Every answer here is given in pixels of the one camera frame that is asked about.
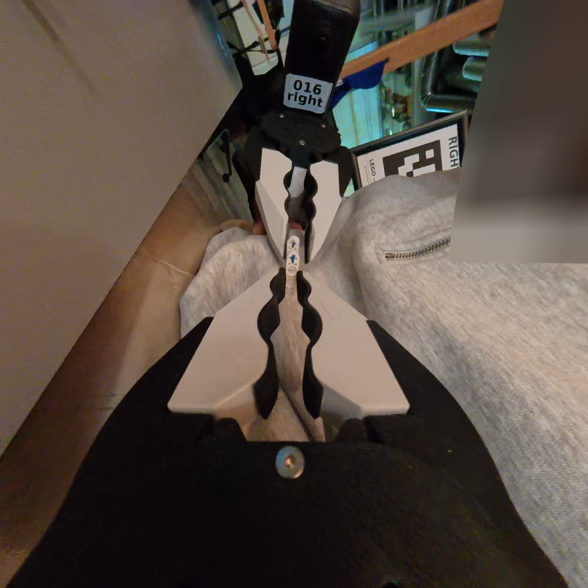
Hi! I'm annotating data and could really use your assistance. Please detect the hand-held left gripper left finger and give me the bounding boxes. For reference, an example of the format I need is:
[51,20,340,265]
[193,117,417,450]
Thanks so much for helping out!
[168,270,282,420]

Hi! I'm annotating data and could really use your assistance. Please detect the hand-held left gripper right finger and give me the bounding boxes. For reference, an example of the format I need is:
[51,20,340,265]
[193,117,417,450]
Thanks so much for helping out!
[294,270,410,420]

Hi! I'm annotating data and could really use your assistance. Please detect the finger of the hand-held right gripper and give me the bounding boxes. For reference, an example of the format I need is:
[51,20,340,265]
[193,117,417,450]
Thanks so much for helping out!
[302,160,346,264]
[255,148,296,260]

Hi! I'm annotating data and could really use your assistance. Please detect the blue cloth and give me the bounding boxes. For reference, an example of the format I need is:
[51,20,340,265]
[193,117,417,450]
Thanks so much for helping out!
[331,60,386,107]

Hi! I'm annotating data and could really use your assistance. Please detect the black office chair base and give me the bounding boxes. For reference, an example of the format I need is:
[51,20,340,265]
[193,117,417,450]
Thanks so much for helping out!
[200,126,251,184]

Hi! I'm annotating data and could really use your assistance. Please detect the black framed marker sign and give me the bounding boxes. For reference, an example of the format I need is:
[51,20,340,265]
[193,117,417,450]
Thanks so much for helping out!
[350,110,469,189]

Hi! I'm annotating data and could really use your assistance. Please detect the grey zip hoodie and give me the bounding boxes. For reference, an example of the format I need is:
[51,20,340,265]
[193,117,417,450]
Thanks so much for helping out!
[317,170,588,588]

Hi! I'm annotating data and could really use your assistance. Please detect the wooden beam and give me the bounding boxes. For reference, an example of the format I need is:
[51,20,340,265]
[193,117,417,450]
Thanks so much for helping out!
[342,0,503,79]

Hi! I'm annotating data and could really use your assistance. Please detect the beige trousers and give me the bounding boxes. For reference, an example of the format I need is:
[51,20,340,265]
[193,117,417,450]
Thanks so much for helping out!
[0,184,207,556]

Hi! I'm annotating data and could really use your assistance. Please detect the metal ducts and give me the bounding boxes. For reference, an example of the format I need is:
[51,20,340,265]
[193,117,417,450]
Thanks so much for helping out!
[413,0,499,118]

